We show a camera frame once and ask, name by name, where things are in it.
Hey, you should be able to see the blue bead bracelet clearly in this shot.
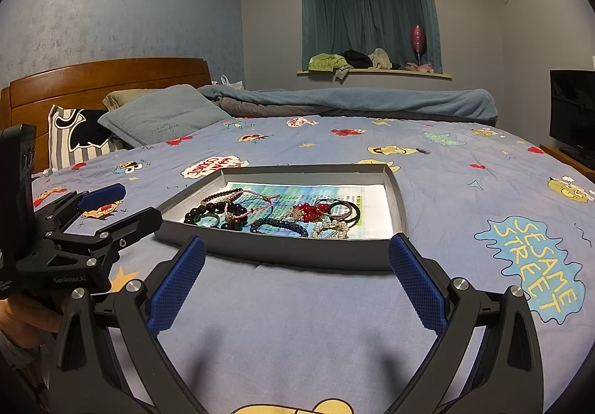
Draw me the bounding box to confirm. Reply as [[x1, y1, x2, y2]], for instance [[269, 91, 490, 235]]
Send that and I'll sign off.
[[250, 216, 310, 238]]

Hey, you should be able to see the black white striped pillow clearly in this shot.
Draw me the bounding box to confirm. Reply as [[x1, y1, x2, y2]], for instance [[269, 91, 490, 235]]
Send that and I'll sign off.
[[48, 105, 126, 173]]

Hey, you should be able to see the grey shallow cardboard box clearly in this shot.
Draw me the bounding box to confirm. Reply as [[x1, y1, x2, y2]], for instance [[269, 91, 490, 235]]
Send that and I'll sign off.
[[155, 163, 410, 273]]

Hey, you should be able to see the beige clothing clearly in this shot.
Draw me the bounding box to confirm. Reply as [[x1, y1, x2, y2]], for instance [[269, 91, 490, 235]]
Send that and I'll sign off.
[[369, 48, 394, 70]]

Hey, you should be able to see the teal window curtain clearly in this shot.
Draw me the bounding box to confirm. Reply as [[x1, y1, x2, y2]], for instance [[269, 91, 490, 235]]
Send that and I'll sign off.
[[300, 0, 441, 71]]

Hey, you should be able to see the black round bangle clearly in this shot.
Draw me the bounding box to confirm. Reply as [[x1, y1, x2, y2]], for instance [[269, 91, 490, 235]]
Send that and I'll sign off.
[[316, 199, 363, 229]]

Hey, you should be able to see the pink cord bracelet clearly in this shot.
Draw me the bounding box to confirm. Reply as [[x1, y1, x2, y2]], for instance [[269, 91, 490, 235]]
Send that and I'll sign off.
[[223, 190, 276, 220]]

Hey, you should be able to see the wooden television stand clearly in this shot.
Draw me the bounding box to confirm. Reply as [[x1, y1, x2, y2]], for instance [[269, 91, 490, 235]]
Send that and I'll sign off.
[[539, 144, 595, 179]]

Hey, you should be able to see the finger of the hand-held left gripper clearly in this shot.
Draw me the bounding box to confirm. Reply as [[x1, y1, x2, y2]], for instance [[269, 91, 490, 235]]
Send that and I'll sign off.
[[32, 183, 127, 234], [45, 206, 163, 292]]

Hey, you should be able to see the small dark bead bracelet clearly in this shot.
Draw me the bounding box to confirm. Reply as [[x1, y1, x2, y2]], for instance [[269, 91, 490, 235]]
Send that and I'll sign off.
[[200, 190, 243, 206]]

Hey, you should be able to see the beige pillow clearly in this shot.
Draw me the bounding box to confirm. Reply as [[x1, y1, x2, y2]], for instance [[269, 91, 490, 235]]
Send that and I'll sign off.
[[102, 89, 155, 112]]

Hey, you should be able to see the blue grey pillow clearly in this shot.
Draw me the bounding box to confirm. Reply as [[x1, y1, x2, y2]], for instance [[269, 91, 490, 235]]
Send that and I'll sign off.
[[97, 85, 232, 149]]

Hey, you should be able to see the wooden headboard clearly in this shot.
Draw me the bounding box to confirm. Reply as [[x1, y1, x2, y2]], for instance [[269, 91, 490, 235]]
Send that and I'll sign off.
[[0, 57, 212, 175]]

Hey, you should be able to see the black large bead bracelet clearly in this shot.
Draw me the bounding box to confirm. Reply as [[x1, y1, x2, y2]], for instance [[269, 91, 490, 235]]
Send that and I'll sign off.
[[184, 202, 224, 229]]

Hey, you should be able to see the printed paper sheet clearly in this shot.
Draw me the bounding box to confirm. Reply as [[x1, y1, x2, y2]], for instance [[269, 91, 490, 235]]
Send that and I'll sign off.
[[205, 183, 393, 241]]

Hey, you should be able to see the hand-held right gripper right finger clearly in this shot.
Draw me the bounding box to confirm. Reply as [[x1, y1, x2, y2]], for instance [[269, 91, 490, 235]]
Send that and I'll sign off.
[[386, 232, 544, 414]]

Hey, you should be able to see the dark purple bead bracelet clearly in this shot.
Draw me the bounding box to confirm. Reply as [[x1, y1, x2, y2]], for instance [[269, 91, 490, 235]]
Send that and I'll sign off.
[[223, 205, 253, 231]]

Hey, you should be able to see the blue grey blanket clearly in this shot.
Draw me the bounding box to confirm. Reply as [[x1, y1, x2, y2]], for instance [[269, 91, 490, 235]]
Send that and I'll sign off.
[[197, 85, 499, 126]]

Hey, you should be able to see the black clothing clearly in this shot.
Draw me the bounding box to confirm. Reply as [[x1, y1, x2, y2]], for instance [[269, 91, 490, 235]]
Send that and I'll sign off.
[[338, 50, 375, 70]]

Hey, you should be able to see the person's left hand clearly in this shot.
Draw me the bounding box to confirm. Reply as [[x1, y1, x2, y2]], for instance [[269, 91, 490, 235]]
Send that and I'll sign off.
[[0, 293, 61, 352]]

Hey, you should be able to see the red bead ornament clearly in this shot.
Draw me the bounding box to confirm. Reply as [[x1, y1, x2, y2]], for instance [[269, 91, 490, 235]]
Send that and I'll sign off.
[[290, 202, 332, 224]]

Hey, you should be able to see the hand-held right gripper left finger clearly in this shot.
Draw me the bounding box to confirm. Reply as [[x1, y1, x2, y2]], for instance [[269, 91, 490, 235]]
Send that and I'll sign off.
[[49, 235, 219, 414]]

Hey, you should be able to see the cartoon printed bed sheet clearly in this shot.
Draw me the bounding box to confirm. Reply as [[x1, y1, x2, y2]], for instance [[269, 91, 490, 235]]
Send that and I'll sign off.
[[28, 114, 595, 414]]

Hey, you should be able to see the white pearl bracelet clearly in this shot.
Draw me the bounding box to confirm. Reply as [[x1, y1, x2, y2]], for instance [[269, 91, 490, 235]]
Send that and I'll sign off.
[[311, 219, 350, 241]]

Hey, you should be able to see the black flat television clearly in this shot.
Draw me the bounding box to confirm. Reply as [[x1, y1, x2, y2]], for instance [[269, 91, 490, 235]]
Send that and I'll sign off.
[[549, 69, 595, 159]]

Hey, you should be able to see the pink foil balloon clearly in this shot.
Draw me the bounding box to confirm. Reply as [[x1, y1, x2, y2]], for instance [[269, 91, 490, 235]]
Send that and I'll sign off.
[[410, 25, 427, 66]]

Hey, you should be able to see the green clothing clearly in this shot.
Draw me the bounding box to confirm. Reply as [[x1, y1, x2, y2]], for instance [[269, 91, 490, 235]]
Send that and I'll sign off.
[[309, 54, 352, 73]]

